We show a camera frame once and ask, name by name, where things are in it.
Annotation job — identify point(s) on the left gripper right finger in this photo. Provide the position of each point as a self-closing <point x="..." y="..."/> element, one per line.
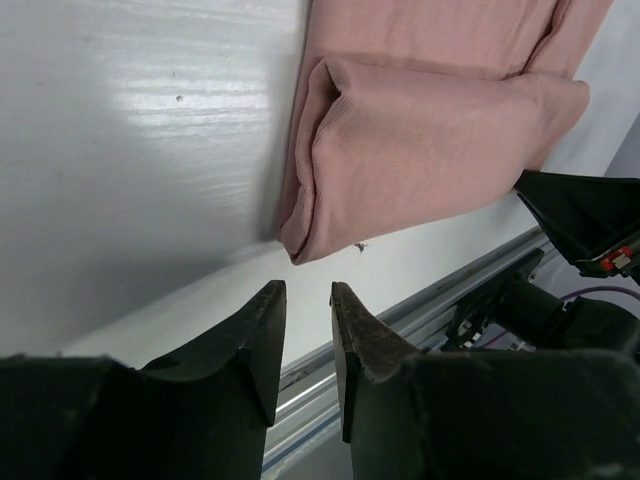
<point x="485" y="414"/>

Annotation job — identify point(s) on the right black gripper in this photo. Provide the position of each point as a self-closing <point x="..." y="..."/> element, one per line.
<point x="592" y="221"/>

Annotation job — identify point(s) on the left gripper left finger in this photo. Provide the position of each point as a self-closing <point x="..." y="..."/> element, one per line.
<point x="201" y="411"/>

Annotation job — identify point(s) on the pink t shirt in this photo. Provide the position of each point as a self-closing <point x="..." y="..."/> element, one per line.
<point x="408" y="112"/>

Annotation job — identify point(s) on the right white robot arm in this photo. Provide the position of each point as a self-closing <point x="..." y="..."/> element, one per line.
<point x="541" y="319"/>

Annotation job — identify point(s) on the aluminium rail frame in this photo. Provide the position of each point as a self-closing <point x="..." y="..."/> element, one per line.
<point x="306" y="440"/>

